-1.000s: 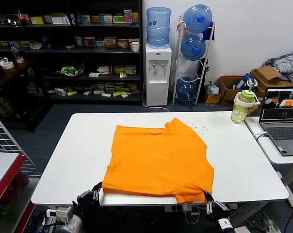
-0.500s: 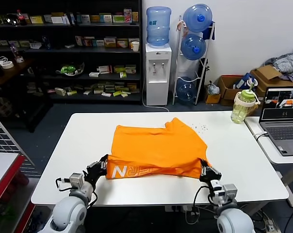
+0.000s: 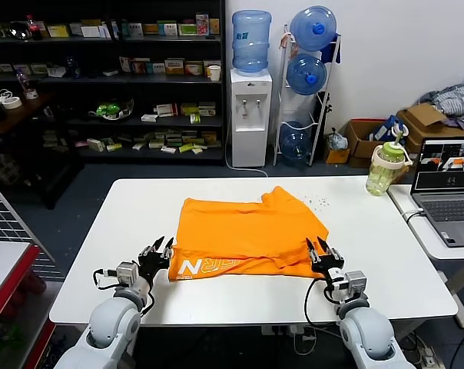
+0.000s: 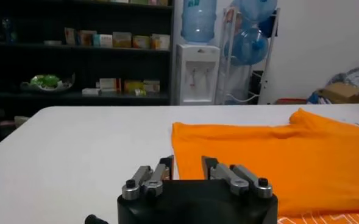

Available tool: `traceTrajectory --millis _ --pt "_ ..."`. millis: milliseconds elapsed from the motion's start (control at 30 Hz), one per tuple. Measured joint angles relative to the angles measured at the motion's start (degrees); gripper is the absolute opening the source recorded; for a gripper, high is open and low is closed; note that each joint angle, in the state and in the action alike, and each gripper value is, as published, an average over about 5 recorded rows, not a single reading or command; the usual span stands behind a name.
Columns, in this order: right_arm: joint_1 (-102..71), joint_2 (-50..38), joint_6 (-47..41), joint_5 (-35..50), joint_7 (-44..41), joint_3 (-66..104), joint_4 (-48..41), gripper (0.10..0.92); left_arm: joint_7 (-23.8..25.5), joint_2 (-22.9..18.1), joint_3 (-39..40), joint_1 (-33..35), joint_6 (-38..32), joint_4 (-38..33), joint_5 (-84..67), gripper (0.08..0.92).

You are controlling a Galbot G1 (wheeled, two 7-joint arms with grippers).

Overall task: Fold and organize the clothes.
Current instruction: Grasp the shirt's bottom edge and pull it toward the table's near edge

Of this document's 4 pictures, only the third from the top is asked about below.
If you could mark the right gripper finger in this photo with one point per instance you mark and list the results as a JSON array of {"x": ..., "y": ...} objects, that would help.
[
  {"x": 326, "y": 249},
  {"x": 312, "y": 251}
]

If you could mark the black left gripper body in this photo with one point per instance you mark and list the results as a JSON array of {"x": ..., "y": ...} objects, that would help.
[{"x": 153, "y": 265}]

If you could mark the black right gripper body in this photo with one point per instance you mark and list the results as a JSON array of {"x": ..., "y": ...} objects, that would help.
[{"x": 324, "y": 267}]

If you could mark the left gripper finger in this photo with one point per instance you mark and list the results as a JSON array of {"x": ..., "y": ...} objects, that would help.
[
  {"x": 155, "y": 246},
  {"x": 167, "y": 251}
]

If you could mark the orange t-shirt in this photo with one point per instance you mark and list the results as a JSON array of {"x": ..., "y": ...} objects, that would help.
[{"x": 247, "y": 230}]

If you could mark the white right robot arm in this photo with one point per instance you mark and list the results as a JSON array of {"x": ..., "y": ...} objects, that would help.
[{"x": 366, "y": 334}]

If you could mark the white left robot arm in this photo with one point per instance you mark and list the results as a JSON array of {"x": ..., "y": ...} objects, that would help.
[{"x": 113, "y": 326}]

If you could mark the pile of grey clothes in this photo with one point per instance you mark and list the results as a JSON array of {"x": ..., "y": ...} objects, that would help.
[{"x": 455, "y": 100}]

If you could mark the white power strip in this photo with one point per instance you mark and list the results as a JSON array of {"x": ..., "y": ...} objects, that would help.
[{"x": 282, "y": 330}]

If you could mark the small yellow carton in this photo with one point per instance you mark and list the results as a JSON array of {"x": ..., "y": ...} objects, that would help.
[{"x": 336, "y": 157}]

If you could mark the green lidded drinking bottle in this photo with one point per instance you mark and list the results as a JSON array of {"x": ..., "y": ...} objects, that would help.
[{"x": 382, "y": 173}]

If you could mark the white red flat box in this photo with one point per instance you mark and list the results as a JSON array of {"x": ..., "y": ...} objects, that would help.
[{"x": 168, "y": 149}]

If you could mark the lime green small box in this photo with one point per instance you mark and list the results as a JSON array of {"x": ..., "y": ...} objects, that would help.
[
  {"x": 114, "y": 147},
  {"x": 186, "y": 148},
  {"x": 195, "y": 119}
]

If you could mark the white side table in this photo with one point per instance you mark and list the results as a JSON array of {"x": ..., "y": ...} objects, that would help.
[{"x": 428, "y": 238}]

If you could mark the grey plastic bag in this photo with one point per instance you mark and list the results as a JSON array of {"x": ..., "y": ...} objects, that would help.
[{"x": 336, "y": 140}]

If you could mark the black shelf unit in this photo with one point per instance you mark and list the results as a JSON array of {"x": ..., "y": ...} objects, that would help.
[{"x": 101, "y": 130}]

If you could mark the white flat carton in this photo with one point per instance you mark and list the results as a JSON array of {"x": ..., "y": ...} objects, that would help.
[{"x": 149, "y": 118}]

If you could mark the grey laptop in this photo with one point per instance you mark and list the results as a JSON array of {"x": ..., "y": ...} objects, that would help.
[{"x": 451, "y": 207}]

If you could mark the blue bag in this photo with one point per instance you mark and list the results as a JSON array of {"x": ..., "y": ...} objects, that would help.
[{"x": 385, "y": 130}]

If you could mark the red striped white carton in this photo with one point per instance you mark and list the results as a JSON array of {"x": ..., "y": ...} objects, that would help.
[{"x": 166, "y": 110}]

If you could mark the black tripod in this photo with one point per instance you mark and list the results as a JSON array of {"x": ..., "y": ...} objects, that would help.
[{"x": 326, "y": 111}]

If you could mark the white metal jug rack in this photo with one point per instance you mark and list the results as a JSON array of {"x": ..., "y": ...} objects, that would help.
[{"x": 278, "y": 115}]

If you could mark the black bowl with green toys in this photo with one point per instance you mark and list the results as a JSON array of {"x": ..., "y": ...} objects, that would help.
[{"x": 111, "y": 110}]

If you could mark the red-edged white cart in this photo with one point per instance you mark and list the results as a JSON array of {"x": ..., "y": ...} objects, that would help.
[{"x": 9, "y": 261}]

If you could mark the white water dispenser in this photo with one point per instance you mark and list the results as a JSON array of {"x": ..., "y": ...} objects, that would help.
[{"x": 249, "y": 115}]

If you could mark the large open cardboard box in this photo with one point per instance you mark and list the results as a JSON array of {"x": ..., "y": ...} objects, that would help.
[{"x": 424, "y": 115}]

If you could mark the white blue medicine box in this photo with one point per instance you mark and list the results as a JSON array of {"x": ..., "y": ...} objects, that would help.
[{"x": 157, "y": 69}]

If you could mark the small white flat box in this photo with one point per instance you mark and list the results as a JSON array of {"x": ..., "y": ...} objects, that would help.
[{"x": 110, "y": 72}]

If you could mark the yellow white medicine box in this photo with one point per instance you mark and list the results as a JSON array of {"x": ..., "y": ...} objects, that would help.
[{"x": 174, "y": 66}]

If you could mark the red white medicine box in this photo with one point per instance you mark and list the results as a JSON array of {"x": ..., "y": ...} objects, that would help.
[{"x": 139, "y": 66}]

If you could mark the white orange medicine box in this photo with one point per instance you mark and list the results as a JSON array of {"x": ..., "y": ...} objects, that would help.
[{"x": 193, "y": 68}]

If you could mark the white paper cup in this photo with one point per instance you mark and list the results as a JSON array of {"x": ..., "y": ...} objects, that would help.
[{"x": 214, "y": 74}]

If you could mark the tall white printed box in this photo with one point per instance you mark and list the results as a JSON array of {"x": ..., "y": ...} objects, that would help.
[{"x": 124, "y": 65}]

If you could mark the brown wooden desk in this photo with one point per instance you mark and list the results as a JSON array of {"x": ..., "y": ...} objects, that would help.
[{"x": 17, "y": 119}]

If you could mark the cream medicine box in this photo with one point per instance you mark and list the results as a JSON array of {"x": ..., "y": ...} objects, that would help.
[{"x": 206, "y": 63}]

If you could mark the blue drink bottle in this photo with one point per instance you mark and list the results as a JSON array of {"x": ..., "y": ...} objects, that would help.
[{"x": 72, "y": 69}]

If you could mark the white tape roll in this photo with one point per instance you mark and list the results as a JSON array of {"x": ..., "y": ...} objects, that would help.
[{"x": 12, "y": 103}]

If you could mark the purple drink bottle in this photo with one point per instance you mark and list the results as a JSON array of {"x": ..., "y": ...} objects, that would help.
[{"x": 24, "y": 82}]

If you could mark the pale green medicine box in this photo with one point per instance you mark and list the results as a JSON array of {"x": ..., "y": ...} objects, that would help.
[
  {"x": 22, "y": 67},
  {"x": 39, "y": 69}
]

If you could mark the white green medicine box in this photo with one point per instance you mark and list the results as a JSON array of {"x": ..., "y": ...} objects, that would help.
[{"x": 136, "y": 30}]

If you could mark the teal white medicine box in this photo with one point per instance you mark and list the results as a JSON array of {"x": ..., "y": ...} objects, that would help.
[{"x": 167, "y": 29}]

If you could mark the labelled blue water jug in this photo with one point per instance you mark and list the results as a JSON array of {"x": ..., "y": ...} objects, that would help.
[{"x": 251, "y": 42}]

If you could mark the white carton with brown lid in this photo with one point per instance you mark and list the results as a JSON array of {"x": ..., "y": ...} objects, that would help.
[{"x": 90, "y": 30}]

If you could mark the pink printed tall box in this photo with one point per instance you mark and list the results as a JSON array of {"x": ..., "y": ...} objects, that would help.
[{"x": 202, "y": 25}]

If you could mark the orange tall box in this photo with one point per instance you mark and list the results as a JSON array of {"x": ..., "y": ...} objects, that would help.
[{"x": 214, "y": 27}]

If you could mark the yellow flat carton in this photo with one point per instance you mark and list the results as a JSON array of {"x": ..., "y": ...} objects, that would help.
[{"x": 58, "y": 31}]

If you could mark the cola bottle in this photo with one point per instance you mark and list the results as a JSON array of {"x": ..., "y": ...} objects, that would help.
[{"x": 35, "y": 28}]

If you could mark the shiny glass bowl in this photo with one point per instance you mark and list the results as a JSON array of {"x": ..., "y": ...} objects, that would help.
[{"x": 17, "y": 30}]

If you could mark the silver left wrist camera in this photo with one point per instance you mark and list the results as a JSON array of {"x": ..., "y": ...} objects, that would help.
[{"x": 126, "y": 273}]

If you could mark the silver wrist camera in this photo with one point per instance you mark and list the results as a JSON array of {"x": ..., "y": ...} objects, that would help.
[
  {"x": 126, "y": 273},
  {"x": 355, "y": 282}
]

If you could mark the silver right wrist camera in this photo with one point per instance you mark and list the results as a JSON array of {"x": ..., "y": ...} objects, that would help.
[{"x": 355, "y": 282}]

